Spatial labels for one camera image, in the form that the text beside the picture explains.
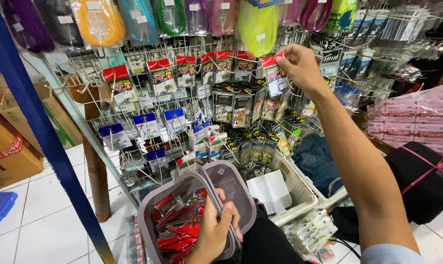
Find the row of red-topped hanging packets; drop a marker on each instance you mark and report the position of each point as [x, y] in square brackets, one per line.
[162, 80]

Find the red-topped fish hook packet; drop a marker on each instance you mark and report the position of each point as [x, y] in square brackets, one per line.
[275, 79]

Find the blue-topped hook packet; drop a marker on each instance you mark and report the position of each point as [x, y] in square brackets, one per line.
[157, 160]
[115, 137]
[175, 121]
[200, 132]
[147, 126]

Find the group of grey card packets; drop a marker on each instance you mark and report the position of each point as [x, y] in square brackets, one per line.
[368, 47]

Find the white plastic basket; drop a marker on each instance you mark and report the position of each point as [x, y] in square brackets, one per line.
[302, 190]

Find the brown wrapped pole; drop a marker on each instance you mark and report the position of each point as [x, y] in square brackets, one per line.
[96, 176]

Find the grey plastic basket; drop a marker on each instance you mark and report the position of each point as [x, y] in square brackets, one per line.
[232, 183]

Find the group of black-yellow hook packets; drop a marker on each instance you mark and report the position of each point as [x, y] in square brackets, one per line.
[240, 110]

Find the person's left hand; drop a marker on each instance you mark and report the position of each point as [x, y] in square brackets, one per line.
[210, 234]

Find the bundle of white packets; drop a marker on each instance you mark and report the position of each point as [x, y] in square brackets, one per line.
[309, 231]

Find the cardboard box green print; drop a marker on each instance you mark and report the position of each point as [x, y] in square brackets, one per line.
[56, 117]

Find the pile of red hook packets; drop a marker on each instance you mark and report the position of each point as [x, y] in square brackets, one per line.
[177, 227]

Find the brown cardboard box red tape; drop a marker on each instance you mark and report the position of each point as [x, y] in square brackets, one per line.
[8, 157]

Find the pink wrapped stack of boxes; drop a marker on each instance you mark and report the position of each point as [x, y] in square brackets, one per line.
[416, 121]

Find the person's light blue sleeve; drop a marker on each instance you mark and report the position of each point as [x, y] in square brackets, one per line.
[390, 255]

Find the stack of red-edged packets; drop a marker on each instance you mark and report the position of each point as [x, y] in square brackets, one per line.
[137, 242]

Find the person's right hand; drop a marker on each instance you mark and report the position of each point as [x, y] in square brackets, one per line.
[307, 69]

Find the blue denim cloth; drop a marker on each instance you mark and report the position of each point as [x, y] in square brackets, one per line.
[315, 165]

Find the white paper sheet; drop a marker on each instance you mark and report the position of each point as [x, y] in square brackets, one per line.
[269, 192]

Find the person's black trousers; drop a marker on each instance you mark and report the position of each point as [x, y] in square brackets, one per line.
[265, 242]

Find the row of hanging coloured line bags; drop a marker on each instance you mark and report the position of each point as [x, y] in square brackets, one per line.
[140, 18]

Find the blue metal pole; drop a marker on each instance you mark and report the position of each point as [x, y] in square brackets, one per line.
[34, 121]

